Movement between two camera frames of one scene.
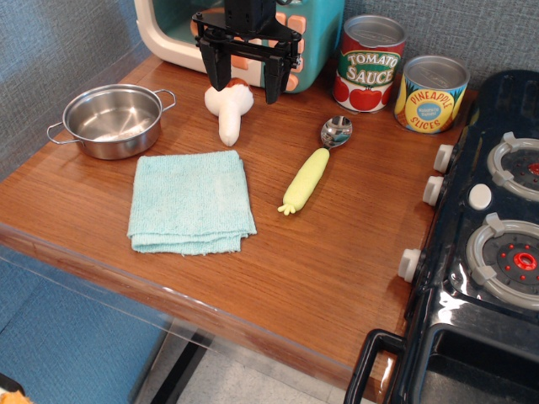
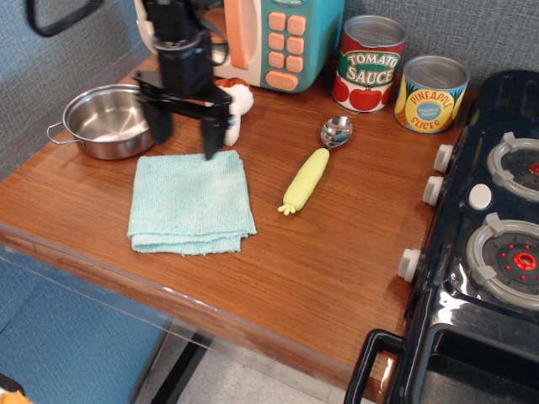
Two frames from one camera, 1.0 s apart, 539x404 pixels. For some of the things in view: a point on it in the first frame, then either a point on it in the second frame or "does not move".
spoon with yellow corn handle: x=334 y=131 does not move
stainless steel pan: x=114 y=122 does not move
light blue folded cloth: x=189 y=203 does not move
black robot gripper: x=248 y=29 -> x=186 y=81
